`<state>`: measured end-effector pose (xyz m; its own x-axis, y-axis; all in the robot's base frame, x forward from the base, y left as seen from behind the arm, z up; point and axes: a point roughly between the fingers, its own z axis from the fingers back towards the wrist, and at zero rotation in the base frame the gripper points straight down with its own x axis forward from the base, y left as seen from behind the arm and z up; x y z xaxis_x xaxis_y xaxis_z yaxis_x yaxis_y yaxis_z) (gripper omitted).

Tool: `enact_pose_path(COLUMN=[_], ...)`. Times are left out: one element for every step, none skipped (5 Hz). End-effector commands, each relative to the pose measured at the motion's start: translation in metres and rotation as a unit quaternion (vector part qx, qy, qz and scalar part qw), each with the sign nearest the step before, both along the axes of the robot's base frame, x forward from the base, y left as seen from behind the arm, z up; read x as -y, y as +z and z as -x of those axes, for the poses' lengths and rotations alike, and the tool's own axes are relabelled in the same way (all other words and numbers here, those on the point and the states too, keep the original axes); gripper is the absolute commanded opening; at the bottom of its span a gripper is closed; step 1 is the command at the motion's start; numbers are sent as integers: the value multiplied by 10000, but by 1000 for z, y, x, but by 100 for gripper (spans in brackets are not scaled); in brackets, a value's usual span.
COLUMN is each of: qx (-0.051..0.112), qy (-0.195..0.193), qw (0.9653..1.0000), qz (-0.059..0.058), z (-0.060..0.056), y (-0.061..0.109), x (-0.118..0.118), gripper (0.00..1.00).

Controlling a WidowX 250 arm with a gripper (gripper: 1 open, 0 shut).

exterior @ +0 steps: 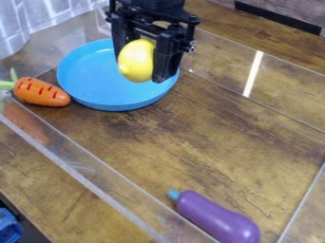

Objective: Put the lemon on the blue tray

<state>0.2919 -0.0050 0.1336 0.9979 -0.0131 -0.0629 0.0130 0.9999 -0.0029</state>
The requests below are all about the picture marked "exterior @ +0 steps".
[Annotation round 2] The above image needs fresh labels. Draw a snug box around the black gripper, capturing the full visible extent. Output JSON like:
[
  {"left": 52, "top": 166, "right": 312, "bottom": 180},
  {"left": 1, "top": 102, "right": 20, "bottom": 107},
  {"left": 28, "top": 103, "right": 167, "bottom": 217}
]
[{"left": 106, "top": 0, "right": 201, "bottom": 84}]

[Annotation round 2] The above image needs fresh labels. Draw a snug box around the yellow toy lemon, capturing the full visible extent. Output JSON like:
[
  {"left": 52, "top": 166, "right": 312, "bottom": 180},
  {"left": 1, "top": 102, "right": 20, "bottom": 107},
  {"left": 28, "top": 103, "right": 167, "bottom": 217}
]
[{"left": 118, "top": 39, "right": 155, "bottom": 83}]

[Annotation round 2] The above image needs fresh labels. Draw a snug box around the blue round tray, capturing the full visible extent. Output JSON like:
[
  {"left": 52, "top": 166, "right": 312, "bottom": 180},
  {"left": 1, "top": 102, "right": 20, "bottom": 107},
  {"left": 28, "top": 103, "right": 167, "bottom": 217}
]
[{"left": 56, "top": 39, "right": 181, "bottom": 111}]

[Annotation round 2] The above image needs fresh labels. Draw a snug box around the white patterned curtain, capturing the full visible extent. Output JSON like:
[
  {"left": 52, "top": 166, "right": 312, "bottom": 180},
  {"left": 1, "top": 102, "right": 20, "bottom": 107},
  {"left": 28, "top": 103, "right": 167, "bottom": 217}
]
[{"left": 0, "top": 0, "right": 110, "bottom": 59}]

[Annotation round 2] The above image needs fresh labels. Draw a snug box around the orange toy carrot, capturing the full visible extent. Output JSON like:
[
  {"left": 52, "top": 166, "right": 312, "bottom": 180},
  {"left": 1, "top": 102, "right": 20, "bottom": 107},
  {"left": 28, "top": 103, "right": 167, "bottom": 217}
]
[{"left": 0, "top": 68, "right": 71, "bottom": 107}]

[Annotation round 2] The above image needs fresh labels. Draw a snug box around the purple toy eggplant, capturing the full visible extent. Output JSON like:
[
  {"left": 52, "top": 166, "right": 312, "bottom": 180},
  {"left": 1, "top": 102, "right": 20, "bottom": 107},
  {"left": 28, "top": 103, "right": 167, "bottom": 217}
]
[{"left": 167, "top": 189, "right": 261, "bottom": 243}]

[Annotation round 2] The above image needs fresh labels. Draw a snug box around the blue object at corner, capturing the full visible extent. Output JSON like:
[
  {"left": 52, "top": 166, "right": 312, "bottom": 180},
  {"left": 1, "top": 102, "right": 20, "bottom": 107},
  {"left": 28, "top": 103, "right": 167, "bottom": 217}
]
[{"left": 0, "top": 208, "right": 23, "bottom": 243}]

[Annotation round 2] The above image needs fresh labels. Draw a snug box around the clear acrylic enclosure wall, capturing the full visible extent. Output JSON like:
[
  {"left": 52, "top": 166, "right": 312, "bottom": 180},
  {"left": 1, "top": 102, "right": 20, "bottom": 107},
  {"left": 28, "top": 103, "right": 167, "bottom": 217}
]
[{"left": 0, "top": 0, "right": 325, "bottom": 243}]

